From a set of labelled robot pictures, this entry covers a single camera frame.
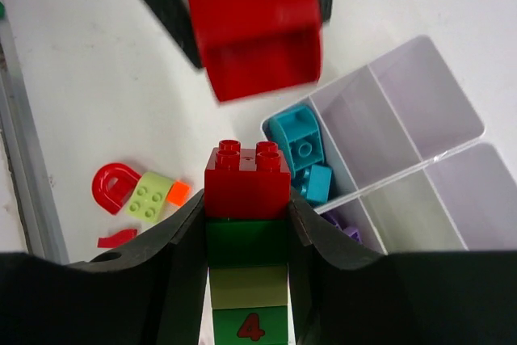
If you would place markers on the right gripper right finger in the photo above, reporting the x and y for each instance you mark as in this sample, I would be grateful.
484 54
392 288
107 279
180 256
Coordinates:
344 293

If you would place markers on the red horseshoe lego piece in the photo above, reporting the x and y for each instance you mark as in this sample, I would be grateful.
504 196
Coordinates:
112 184

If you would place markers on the orange small lego brick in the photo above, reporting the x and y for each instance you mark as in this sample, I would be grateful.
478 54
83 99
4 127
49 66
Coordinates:
178 193

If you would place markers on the left clear divided container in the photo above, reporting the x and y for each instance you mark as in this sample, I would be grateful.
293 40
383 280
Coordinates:
396 112

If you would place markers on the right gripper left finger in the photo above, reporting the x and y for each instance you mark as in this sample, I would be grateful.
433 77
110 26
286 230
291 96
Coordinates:
147 291

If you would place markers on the teal square lego brick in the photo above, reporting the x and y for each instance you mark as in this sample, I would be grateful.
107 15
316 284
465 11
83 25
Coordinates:
314 184

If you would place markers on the red arch duplo brick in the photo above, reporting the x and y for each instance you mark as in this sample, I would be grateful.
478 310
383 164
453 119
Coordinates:
251 47

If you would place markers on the light green curved lego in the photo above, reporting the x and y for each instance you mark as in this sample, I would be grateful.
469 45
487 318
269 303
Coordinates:
148 197

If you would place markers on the green and red duplo stack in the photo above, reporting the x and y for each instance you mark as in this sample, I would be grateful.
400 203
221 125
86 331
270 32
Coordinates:
246 195

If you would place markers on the red slope lego piece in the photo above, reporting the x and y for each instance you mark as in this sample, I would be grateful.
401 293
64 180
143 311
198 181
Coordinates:
117 239

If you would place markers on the purple lego brick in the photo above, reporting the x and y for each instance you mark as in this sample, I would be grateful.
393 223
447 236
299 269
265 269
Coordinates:
337 220

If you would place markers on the metal table rail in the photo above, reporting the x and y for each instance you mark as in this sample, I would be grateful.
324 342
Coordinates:
34 198

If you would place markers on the teal curved lego brick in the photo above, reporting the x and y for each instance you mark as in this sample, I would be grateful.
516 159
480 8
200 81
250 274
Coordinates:
297 133

